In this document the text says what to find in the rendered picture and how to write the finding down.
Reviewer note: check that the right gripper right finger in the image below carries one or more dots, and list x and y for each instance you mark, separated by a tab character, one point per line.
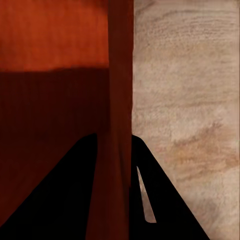
174	220

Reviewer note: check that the storage box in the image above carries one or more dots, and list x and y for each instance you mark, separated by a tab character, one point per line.
66	71

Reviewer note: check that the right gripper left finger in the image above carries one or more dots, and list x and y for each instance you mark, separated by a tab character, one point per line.
58	208

